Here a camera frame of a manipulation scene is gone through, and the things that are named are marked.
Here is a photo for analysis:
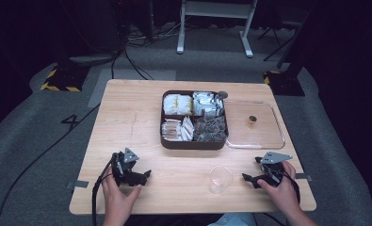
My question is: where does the clear tray lid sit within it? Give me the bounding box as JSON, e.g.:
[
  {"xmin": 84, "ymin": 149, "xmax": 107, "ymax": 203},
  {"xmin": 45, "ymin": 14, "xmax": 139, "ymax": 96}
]
[{"xmin": 223, "ymin": 100, "xmax": 286, "ymax": 151}]

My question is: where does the black tripod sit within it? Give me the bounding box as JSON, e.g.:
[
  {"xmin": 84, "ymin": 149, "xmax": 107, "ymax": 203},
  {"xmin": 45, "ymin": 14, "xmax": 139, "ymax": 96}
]
[{"xmin": 256, "ymin": 17, "xmax": 301, "ymax": 62}]

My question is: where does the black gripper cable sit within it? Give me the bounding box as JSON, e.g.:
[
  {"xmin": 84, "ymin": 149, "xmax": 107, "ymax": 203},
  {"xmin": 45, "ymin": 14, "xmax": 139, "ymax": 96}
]
[
  {"xmin": 280, "ymin": 174, "xmax": 301, "ymax": 205},
  {"xmin": 91, "ymin": 153, "xmax": 120, "ymax": 226}
]

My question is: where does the person's light blue clothing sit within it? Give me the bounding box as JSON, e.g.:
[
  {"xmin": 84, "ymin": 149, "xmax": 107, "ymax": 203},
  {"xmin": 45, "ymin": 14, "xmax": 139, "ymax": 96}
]
[{"xmin": 206, "ymin": 212, "xmax": 259, "ymax": 226}]

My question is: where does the pile of dark brown packets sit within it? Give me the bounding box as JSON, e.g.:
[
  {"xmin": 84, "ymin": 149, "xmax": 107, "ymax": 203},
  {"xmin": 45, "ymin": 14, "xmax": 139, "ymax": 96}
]
[{"xmin": 192, "ymin": 115, "xmax": 228, "ymax": 143}]

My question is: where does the black floor cable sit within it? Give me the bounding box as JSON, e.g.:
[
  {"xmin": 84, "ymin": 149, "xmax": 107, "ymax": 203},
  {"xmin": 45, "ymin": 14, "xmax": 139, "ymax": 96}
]
[
  {"xmin": 0, "ymin": 103, "xmax": 102, "ymax": 226},
  {"xmin": 110, "ymin": 46, "xmax": 155, "ymax": 81}
]

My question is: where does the black yellow striped stand base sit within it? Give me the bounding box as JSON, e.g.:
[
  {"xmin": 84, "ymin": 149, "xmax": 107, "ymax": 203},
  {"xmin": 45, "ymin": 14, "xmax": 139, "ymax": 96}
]
[
  {"xmin": 263, "ymin": 70, "xmax": 306, "ymax": 97},
  {"xmin": 40, "ymin": 63, "xmax": 91, "ymax": 93}
]

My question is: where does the bundle of clear wrapped sticks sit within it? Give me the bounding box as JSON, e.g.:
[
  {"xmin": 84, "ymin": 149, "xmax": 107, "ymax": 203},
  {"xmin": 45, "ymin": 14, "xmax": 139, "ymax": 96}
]
[{"xmin": 161, "ymin": 119, "xmax": 184, "ymax": 142}]

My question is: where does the row of white packets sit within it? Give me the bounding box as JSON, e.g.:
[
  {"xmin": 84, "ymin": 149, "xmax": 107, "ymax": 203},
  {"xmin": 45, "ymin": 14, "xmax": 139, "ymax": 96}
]
[{"xmin": 180, "ymin": 115, "xmax": 195, "ymax": 142}]

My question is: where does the brown compartment tray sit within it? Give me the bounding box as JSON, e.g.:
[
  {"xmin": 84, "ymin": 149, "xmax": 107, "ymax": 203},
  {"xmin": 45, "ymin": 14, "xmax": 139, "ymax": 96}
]
[{"xmin": 159, "ymin": 89, "xmax": 230, "ymax": 151}]

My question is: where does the bundle of floor cables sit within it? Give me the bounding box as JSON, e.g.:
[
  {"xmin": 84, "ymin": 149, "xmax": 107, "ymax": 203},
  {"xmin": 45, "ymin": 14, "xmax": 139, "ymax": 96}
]
[{"xmin": 123, "ymin": 18, "xmax": 187, "ymax": 49}]

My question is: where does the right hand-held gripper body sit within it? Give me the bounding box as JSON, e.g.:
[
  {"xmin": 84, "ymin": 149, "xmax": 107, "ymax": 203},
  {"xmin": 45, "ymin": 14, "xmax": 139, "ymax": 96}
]
[{"xmin": 254, "ymin": 151, "xmax": 294, "ymax": 188}]

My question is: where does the clear plastic cup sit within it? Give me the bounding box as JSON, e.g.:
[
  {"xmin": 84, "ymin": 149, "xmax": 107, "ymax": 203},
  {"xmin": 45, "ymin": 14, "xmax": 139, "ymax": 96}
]
[{"xmin": 208, "ymin": 165, "xmax": 235, "ymax": 195}]

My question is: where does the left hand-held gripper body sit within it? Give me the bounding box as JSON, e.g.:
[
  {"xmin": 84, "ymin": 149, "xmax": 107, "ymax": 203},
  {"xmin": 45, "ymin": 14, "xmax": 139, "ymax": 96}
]
[{"xmin": 110, "ymin": 147, "xmax": 141, "ymax": 187}]

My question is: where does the person's left hand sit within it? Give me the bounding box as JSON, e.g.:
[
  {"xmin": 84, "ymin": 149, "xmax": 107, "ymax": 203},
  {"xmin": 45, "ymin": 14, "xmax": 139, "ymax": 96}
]
[{"xmin": 101, "ymin": 166, "xmax": 143, "ymax": 218}]

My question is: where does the white desk frame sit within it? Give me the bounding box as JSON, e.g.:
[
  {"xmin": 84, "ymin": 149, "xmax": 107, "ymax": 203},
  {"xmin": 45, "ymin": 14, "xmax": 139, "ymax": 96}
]
[{"xmin": 176, "ymin": 0, "xmax": 259, "ymax": 59}]

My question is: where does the person's right hand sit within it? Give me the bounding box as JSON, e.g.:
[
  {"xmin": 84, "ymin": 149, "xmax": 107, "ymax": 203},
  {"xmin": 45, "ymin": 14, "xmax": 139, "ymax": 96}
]
[{"xmin": 256, "ymin": 160, "xmax": 301, "ymax": 216}]

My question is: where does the pile of white yellow packets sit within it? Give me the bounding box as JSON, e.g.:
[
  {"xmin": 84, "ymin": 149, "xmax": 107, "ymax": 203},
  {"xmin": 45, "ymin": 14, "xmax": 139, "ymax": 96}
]
[{"xmin": 163, "ymin": 93, "xmax": 194, "ymax": 116}]

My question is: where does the grey tape strip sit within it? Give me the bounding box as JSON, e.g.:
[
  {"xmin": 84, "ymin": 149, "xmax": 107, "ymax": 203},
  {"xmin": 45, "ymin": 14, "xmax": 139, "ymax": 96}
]
[
  {"xmin": 294, "ymin": 172, "xmax": 314, "ymax": 183},
  {"xmin": 66, "ymin": 180, "xmax": 90, "ymax": 190}
]

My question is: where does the pile of silver packets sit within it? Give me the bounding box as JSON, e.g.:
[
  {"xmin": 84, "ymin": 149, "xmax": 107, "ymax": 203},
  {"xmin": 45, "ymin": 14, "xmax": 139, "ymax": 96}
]
[{"xmin": 192, "ymin": 90, "xmax": 225, "ymax": 118}]

